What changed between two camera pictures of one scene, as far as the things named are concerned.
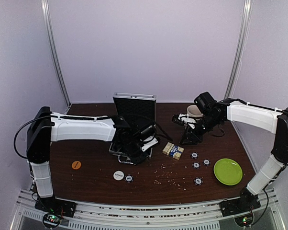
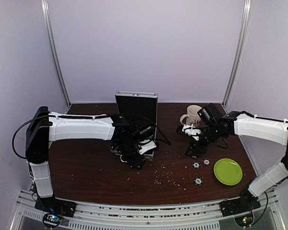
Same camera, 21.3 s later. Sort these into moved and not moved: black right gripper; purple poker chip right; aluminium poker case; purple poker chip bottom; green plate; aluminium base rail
Moved: black right gripper; aluminium poker case
Not moved: purple poker chip bottom; green plate; aluminium base rail; purple poker chip right
